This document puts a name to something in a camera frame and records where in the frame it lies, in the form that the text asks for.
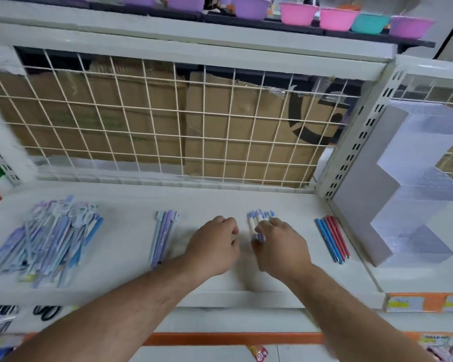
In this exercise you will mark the person's right hand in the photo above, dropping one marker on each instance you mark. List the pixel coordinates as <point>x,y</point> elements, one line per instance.
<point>283,252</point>

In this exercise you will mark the person's left hand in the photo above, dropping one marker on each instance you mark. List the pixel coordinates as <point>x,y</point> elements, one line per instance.
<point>211,248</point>

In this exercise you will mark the person's left thumb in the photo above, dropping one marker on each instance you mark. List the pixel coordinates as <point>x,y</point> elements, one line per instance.
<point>234,246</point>

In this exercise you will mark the person's right thumb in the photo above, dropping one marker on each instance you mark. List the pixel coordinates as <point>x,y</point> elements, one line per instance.
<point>257,250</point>

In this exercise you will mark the bunch of white blue-capped pens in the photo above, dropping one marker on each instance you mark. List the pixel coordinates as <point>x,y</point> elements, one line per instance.
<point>253,220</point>

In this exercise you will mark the person's left forearm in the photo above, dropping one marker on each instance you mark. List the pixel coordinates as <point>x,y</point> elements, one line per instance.
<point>113,316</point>

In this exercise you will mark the person's right forearm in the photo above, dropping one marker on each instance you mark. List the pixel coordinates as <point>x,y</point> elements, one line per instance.
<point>347,316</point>

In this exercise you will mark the lavender pen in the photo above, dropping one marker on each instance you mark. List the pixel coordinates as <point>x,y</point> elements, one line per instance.
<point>170,226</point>

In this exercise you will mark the blue pen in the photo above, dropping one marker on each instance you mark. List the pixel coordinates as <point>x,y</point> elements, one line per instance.
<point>327,241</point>
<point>331,239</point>

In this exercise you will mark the purple pen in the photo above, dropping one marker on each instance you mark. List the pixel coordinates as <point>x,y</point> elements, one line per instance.
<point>162,237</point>

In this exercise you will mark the red pen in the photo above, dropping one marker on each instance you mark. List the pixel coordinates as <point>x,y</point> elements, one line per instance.
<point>336,237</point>

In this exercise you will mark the light green pen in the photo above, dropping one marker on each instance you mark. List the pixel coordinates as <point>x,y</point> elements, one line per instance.
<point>155,237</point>

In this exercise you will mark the pink pen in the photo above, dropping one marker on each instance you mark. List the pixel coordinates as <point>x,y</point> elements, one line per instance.
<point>340,234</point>

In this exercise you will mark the long orange price strip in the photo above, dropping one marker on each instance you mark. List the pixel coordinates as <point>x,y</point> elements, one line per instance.
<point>226,338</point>

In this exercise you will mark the white metal shelf board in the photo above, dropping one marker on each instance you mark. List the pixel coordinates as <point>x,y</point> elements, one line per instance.
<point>136,237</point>

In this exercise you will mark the red small packet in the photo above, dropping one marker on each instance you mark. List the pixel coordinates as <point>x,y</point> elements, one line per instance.
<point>258,353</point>

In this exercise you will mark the cardboard box with black print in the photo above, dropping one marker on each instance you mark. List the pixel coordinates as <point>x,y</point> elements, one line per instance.
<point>264,143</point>

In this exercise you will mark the white stepped display stand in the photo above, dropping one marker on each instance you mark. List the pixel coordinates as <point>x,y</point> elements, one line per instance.
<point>366,192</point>

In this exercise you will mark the white slotted shelf upright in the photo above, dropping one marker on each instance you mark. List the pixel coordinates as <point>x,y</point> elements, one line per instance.
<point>356,139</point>
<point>2,162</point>

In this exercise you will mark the plain brown cardboard box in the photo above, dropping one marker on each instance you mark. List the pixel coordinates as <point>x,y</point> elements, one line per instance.
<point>109,120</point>

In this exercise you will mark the pile of packaged pastel pens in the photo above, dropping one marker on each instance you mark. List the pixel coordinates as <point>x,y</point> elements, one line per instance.
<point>47,241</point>

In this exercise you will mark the black scissors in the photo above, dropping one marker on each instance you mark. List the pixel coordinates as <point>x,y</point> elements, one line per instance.
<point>47,312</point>

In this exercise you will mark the white metal shelf beam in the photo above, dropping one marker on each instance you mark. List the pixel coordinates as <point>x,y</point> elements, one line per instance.
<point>211,45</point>

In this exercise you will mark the pink packaged goods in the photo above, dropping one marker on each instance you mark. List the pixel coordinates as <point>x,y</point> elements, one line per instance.
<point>445,352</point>

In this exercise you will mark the row of pastel plastic bowls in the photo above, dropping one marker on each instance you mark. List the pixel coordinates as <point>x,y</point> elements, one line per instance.
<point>298,14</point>

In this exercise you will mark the packaged black items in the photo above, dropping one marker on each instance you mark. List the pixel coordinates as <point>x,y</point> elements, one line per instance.
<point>0,318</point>

